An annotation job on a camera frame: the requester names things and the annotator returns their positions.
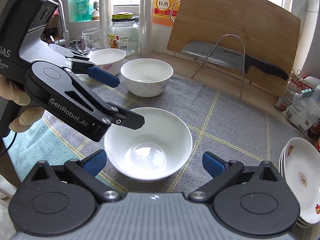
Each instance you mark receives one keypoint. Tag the orange cooking wine jug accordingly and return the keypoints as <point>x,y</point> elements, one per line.
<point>166,2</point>

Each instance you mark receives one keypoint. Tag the metal wire rack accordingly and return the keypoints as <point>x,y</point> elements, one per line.
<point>206,52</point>

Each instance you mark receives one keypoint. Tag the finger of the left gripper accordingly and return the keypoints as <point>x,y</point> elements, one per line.
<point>122,117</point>
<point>82,66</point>

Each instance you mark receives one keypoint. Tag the clear plastic wrap roll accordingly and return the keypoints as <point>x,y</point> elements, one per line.
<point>106,11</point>

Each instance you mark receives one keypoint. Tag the tall plastic cup stack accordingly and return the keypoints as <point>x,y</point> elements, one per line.
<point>145,27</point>

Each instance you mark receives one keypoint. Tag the gloved left hand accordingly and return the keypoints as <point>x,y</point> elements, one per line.
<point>11,92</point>

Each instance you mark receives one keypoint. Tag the clear glass mug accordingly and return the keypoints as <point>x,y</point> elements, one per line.
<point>89,40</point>

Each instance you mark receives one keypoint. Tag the glass jar green lid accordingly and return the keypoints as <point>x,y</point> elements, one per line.
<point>123,32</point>

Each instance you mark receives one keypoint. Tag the blue grey checked towel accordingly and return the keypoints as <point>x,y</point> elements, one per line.
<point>219,123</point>

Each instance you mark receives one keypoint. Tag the green soap pump bottle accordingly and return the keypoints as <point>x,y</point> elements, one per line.
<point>83,10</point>

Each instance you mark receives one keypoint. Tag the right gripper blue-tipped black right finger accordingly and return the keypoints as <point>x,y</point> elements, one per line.
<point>224,175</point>

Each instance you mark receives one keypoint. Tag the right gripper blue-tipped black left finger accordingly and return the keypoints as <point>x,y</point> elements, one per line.
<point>83,173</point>

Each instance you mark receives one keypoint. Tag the oval white floral dish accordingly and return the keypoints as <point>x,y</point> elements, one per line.
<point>291,200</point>

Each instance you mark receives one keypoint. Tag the plain white bowl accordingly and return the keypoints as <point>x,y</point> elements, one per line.
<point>157,150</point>

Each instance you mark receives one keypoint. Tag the bamboo cutting board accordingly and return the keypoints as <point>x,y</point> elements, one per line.
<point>257,27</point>

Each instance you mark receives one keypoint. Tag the chrome kitchen faucet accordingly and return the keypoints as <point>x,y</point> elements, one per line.
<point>65,32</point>

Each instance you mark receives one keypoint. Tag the black handled kitchen knife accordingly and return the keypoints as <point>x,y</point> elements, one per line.
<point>262,65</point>

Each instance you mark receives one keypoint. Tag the white floral plate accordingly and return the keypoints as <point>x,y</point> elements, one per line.
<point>301,171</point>

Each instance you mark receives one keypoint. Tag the white bowl pink flowers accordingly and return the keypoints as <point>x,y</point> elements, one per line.
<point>109,59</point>

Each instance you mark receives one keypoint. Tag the white plastic food bag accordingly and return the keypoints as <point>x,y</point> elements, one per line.
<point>304,109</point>

